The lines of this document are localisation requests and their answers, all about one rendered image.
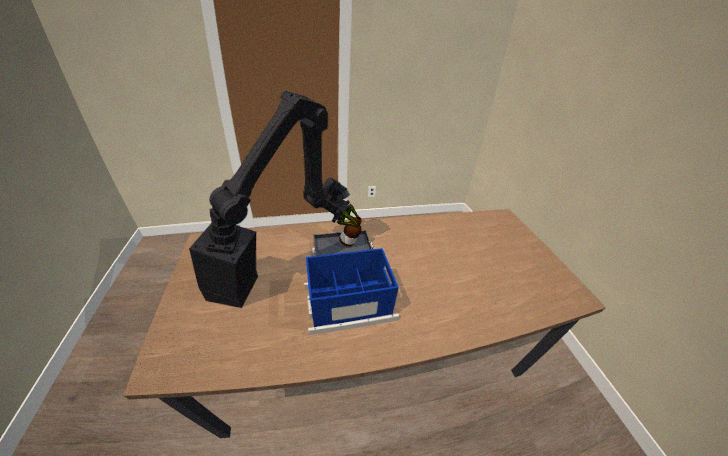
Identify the brown glass bottle with white label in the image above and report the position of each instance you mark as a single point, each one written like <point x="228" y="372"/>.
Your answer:
<point x="350" y="234"/>

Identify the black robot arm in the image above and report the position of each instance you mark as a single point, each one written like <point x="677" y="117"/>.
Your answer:
<point x="229" y="207"/>

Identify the blue plastic crate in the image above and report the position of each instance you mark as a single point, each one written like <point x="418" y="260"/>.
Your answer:
<point x="350" y="269"/>

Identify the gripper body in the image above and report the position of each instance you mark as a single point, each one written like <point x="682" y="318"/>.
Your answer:
<point x="340" y="211"/>

